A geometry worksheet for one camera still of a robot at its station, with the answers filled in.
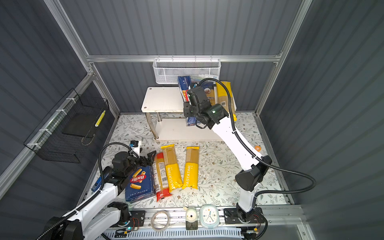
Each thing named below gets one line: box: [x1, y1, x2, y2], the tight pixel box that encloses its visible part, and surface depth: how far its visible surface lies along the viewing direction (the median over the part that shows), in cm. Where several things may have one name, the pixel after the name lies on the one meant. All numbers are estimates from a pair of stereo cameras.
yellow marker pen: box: [95, 110, 106, 127], surface depth 81 cm
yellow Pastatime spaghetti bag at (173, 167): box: [161, 144, 184, 193], surface depth 92 cm
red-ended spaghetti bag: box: [152, 152, 173, 202], surface depth 85 cm
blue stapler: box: [91, 176, 103, 193], surface depth 83 cm
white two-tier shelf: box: [141, 86, 221, 141], surface depth 88 cm
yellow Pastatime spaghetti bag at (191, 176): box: [182, 146, 200, 190], surface depth 90 cm
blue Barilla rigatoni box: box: [125, 165, 156, 202], surface depth 79 cm
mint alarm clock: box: [199, 204, 220, 229], surface depth 74 cm
